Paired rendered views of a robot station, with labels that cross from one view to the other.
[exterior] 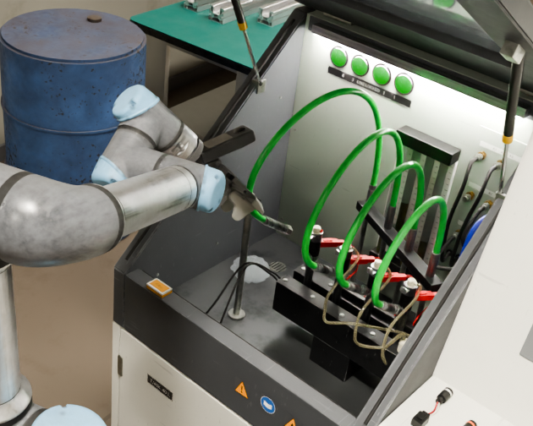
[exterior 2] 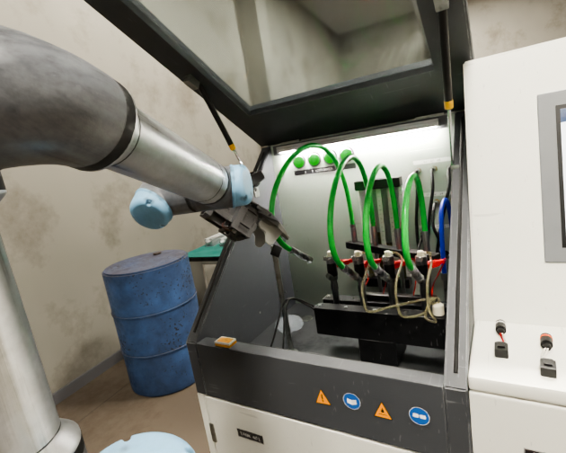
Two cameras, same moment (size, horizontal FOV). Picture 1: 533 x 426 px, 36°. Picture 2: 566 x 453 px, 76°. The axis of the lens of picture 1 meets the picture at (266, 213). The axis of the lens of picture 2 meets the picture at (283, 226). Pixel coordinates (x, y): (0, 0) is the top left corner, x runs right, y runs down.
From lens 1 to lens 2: 0.85 m
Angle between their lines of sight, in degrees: 22
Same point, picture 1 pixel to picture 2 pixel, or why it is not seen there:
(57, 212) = not seen: outside the picture
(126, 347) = (214, 412)
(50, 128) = (142, 315)
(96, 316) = (197, 428)
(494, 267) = (485, 204)
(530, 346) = (552, 250)
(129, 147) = not seen: hidden behind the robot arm
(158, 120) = not seen: hidden behind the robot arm
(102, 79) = (166, 277)
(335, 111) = (308, 199)
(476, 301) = (483, 238)
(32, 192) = not seen: outside the picture
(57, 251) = (10, 92)
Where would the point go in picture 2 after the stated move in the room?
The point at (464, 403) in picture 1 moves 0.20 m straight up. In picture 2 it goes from (520, 328) to (517, 235)
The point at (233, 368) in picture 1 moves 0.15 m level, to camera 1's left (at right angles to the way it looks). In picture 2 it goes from (309, 380) to (243, 395)
